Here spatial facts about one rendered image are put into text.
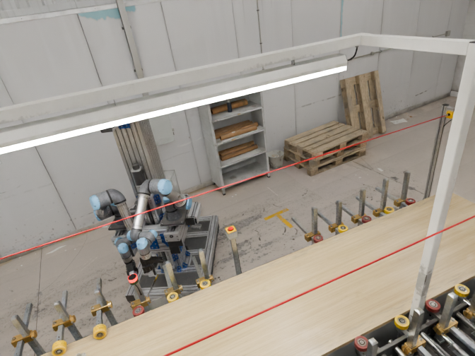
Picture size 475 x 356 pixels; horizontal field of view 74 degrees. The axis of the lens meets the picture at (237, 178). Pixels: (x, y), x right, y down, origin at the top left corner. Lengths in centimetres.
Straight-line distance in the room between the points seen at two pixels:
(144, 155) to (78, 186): 216
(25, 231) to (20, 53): 232
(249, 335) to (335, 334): 52
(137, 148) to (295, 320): 186
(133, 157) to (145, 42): 206
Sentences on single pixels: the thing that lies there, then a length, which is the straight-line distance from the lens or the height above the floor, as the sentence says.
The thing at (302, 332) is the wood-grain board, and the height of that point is 90.
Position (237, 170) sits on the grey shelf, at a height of 14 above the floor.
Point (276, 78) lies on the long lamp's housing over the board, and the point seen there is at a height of 235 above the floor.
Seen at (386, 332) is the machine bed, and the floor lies 67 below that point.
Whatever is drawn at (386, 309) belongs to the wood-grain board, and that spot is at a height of 90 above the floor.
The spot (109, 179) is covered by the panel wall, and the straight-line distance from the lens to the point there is 491.
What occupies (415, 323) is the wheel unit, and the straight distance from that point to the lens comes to 211.
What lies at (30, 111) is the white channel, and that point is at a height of 244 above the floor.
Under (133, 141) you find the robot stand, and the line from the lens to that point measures 285.
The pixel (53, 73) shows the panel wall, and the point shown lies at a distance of 450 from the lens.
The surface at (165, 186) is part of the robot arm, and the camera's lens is 243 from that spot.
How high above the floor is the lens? 272
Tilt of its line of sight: 30 degrees down
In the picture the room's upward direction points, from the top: 9 degrees counter-clockwise
